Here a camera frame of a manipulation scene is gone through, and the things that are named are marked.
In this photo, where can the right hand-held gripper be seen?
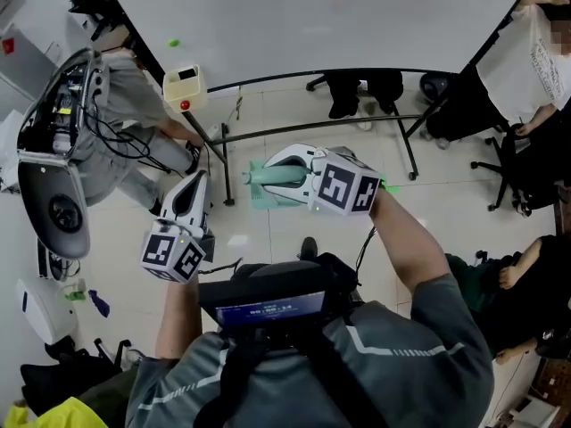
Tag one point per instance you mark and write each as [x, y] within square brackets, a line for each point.
[341, 185]

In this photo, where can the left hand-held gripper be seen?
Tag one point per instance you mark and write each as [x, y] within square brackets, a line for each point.
[171, 250]

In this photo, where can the teal dustpan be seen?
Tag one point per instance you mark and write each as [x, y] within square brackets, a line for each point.
[276, 175]

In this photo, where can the person's right forearm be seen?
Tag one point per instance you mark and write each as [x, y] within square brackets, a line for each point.
[406, 239]

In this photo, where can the person's left forearm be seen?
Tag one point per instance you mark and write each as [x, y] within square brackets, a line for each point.
[178, 315]

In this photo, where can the person's black shoe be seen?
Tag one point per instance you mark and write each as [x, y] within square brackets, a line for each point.
[308, 248]

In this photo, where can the cream box with red button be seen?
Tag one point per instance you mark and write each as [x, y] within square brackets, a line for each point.
[185, 92]

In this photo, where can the black chest device with screen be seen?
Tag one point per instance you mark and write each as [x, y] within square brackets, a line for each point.
[272, 292]

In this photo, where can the purple cloth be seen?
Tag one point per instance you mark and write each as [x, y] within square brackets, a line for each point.
[100, 303]

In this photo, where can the whiteboard on black stand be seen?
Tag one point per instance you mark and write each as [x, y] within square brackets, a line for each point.
[312, 20]

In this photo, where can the green round magnet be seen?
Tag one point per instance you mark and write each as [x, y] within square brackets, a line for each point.
[173, 42]

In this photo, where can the white rounded device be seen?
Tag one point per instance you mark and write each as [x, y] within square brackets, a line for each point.
[44, 310]

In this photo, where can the black bag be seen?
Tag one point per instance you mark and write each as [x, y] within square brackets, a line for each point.
[67, 377]

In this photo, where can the black office chair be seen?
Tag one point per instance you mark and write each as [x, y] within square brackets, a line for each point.
[517, 167]

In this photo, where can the person's grey striped shirt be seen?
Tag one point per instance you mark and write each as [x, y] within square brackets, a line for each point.
[401, 372]

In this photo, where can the yellow-green garment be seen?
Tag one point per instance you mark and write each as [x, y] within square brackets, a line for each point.
[53, 415]

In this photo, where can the red wall sign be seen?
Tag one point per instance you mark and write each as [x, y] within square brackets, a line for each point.
[8, 46]

